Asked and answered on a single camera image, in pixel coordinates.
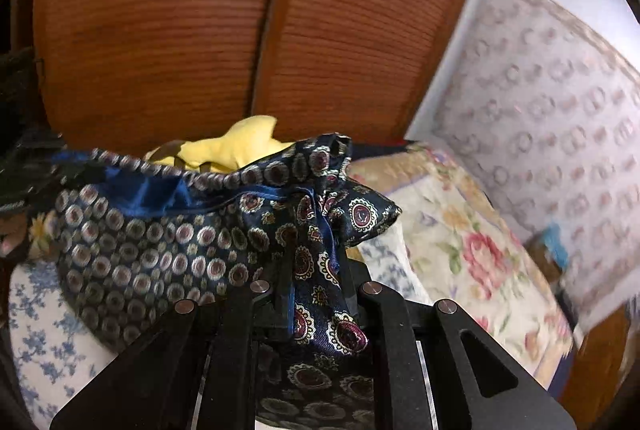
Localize wooden sideboard cabinet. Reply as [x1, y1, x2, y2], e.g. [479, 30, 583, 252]
[560, 300, 636, 430]

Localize crumpled blue cloth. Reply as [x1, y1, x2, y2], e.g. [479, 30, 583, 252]
[542, 222, 571, 265]

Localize wooden wardrobe doors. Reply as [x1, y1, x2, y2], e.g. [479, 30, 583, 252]
[10, 0, 493, 155]

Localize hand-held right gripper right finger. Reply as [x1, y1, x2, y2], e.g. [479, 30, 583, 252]
[342, 260, 576, 430]

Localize navy patterned satin pajama top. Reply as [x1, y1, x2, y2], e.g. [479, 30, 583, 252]
[27, 134, 403, 430]

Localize small cardboard box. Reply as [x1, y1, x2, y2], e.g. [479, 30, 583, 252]
[530, 235, 566, 281]

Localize yellow plush toy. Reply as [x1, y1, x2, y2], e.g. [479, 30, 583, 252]
[142, 115, 296, 173]

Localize blue floral white sheet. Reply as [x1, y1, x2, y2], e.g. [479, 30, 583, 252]
[7, 237, 436, 423]

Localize floral cream blanket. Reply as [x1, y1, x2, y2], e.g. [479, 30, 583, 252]
[345, 145, 576, 386]

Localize circle patterned sheer curtain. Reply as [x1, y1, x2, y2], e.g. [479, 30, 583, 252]
[430, 0, 640, 331]

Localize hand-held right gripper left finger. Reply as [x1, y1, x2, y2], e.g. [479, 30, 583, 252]
[50, 280, 296, 430]

